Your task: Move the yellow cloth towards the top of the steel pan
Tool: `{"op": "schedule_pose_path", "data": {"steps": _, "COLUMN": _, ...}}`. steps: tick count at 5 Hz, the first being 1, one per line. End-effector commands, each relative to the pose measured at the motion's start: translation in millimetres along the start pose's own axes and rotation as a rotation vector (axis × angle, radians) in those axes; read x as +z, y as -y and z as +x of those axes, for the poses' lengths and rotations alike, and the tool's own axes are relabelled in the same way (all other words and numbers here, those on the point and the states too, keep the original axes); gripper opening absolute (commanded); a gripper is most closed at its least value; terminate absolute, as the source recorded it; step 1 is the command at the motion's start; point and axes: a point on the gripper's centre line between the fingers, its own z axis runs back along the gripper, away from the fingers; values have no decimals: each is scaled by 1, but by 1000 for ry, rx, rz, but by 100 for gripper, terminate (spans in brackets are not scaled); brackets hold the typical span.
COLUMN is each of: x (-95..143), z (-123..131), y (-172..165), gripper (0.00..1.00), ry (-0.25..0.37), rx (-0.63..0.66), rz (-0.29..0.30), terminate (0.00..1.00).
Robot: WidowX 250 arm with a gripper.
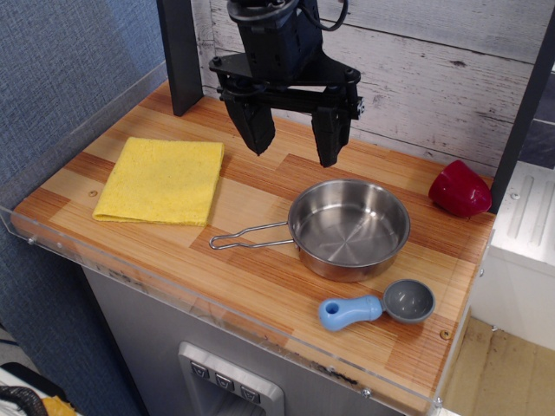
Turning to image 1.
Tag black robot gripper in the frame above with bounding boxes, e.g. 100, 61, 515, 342
209, 1, 363, 167

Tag yellow cloth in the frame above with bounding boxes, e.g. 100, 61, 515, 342
93, 137, 225, 226

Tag red plastic cup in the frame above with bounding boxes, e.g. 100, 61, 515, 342
428, 160, 493, 218

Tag blue grey measuring scoop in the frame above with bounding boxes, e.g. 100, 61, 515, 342
318, 279, 435, 331

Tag clear acrylic guard panel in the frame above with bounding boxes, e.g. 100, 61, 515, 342
1, 58, 493, 415

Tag grey toy fridge cabinet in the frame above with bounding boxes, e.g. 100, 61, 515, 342
84, 269, 396, 415

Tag silver dispenser button panel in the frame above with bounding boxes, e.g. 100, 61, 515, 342
179, 341, 285, 415

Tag white ribbed appliance right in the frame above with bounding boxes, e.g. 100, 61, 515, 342
470, 162, 554, 349

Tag yellow black object bottom left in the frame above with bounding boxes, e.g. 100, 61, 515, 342
1, 386, 78, 416

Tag steel pan with wire handle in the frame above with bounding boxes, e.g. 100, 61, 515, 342
209, 179, 411, 283

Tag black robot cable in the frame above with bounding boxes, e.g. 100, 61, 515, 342
298, 0, 350, 32

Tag black vertical post left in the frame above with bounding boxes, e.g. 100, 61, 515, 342
156, 0, 204, 116

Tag dark vertical post right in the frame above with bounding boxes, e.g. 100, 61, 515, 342
489, 11, 554, 214

